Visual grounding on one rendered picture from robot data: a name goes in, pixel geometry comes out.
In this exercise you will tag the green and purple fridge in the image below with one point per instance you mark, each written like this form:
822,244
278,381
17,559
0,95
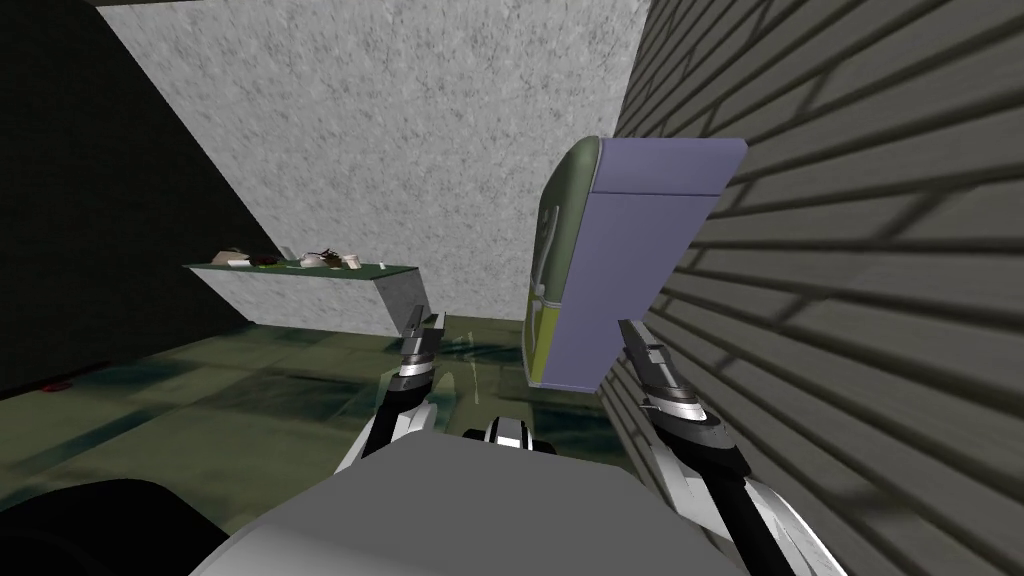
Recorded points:
632,272

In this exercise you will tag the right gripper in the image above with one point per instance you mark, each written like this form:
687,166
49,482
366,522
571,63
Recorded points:
666,376

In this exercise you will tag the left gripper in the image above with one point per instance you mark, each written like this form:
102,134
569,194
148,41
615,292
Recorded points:
418,349

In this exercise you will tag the grey counter with green top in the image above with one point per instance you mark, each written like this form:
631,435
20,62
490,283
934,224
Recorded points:
320,298

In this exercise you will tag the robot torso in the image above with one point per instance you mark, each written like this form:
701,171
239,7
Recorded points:
480,520

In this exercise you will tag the green fridge door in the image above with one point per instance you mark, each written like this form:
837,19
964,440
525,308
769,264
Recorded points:
564,240

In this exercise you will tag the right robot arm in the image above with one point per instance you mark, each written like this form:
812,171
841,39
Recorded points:
720,472

